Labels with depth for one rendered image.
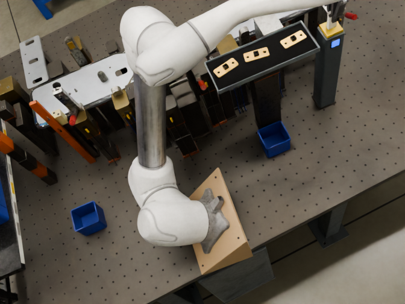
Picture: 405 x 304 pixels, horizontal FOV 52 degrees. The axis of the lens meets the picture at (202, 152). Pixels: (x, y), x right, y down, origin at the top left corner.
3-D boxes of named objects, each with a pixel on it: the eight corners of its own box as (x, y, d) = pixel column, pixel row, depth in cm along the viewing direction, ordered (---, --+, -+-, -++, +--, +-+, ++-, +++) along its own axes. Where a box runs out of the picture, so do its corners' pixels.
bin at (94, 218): (102, 206, 180) (94, 199, 172) (108, 227, 175) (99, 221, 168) (79, 216, 180) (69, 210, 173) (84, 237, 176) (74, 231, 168)
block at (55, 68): (87, 89, 212) (59, 53, 187) (92, 107, 206) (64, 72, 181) (74, 95, 212) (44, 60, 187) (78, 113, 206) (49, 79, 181)
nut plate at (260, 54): (266, 47, 143) (266, 44, 142) (269, 55, 141) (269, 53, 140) (243, 54, 143) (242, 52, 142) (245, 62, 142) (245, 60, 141)
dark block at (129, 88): (167, 134, 190) (136, 79, 153) (172, 146, 187) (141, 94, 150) (158, 139, 190) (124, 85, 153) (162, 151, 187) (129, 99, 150)
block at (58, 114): (98, 149, 194) (59, 108, 162) (100, 155, 192) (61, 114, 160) (91, 152, 194) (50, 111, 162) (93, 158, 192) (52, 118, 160)
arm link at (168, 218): (197, 253, 150) (143, 260, 138) (177, 218, 163) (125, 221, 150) (215, 220, 143) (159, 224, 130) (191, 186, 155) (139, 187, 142)
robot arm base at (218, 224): (236, 218, 143) (223, 219, 139) (207, 255, 155) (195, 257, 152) (214, 178, 154) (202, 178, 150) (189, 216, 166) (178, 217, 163)
